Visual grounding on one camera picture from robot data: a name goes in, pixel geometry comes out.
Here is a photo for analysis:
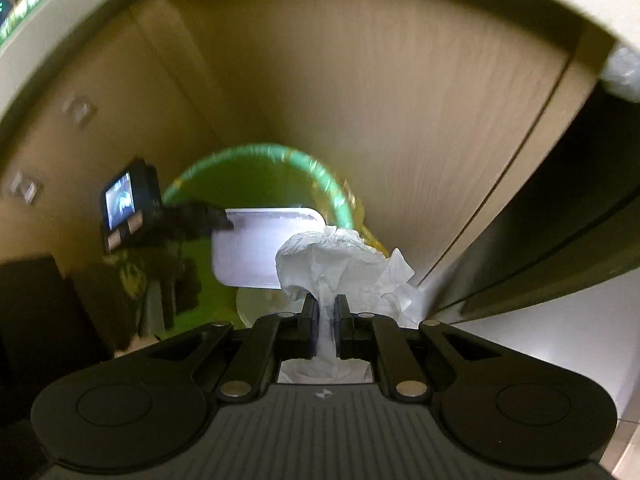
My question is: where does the red plastic food tray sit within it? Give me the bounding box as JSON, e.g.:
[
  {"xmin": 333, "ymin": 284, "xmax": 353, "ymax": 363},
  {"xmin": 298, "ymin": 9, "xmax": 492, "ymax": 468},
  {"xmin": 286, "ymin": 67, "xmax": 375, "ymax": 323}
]
[{"xmin": 212, "ymin": 208, "xmax": 326, "ymax": 289}]

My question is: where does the white tissue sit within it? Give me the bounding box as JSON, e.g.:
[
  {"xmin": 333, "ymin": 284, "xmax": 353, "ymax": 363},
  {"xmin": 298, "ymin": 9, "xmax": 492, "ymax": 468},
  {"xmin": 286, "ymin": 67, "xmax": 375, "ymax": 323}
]
[{"xmin": 276, "ymin": 226, "xmax": 425, "ymax": 385}]

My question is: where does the white paper bowl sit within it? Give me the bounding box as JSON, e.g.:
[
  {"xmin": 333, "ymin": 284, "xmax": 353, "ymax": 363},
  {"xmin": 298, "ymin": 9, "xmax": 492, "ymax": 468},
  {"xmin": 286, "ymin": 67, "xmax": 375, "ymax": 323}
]
[{"xmin": 235, "ymin": 288, "xmax": 304, "ymax": 328}]

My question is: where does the clear plastic bag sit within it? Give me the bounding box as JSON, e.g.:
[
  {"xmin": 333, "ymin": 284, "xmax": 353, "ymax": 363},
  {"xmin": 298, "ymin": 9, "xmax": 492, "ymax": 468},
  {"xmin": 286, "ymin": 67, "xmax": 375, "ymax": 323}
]
[{"xmin": 600, "ymin": 44, "xmax": 640, "ymax": 103}]

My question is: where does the green trash bin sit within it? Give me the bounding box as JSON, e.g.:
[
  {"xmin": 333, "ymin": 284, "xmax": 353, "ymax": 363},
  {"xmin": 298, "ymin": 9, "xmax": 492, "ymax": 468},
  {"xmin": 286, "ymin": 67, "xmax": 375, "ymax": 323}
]
[{"xmin": 106, "ymin": 143, "xmax": 392, "ymax": 346}]

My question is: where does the wooden cabinet door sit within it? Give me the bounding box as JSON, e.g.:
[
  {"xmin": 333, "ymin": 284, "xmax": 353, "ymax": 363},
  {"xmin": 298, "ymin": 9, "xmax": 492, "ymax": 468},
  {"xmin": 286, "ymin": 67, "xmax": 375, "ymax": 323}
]
[{"xmin": 1, "ymin": 0, "xmax": 582, "ymax": 278}]

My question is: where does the gripper camera screen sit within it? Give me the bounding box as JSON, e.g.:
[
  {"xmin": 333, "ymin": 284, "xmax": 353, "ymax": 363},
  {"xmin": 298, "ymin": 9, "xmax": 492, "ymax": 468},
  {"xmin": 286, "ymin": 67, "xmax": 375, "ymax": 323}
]
[{"xmin": 101, "ymin": 168, "xmax": 143, "ymax": 254}]

